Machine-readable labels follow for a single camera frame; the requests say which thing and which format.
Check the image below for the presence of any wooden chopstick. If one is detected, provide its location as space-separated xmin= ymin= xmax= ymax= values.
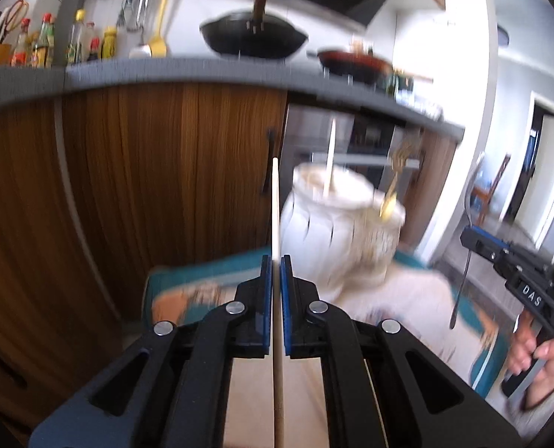
xmin=323 ymin=118 xmax=337 ymax=199
xmin=271 ymin=158 xmax=285 ymax=448

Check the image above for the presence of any gold fork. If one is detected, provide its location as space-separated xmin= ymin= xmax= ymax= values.
xmin=379 ymin=139 xmax=418 ymax=221

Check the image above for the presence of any person's right hand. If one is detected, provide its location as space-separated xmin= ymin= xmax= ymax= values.
xmin=507 ymin=311 xmax=554 ymax=408

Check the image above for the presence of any cream floral ceramic utensil holder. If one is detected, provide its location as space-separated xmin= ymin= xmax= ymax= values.
xmin=280 ymin=163 xmax=405 ymax=301

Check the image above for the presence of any stainless steel oven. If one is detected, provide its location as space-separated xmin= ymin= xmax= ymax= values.
xmin=280 ymin=104 xmax=420 ymax=194

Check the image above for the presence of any wooden cabinet door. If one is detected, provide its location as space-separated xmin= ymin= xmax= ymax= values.
xmin=62 ymin=83 xmax=287 ymax=321

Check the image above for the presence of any red brown frying pan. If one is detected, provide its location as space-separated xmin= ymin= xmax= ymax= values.
xmin=306 ymin=49 xmax=433 ymax=84

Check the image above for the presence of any yellow hanging spatula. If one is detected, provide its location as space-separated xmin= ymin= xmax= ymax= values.
xmin=149 ymin=0 xmax=168 ymax=58

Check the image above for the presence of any grey speckled countertop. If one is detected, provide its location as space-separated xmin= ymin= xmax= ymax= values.
xmin=0 ymin=58 xmax=464 ymax=143

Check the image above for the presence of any black wok wooden handle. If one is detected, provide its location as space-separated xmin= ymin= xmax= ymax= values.
xmin=200 ymin=0 xmax=307 ymax=61

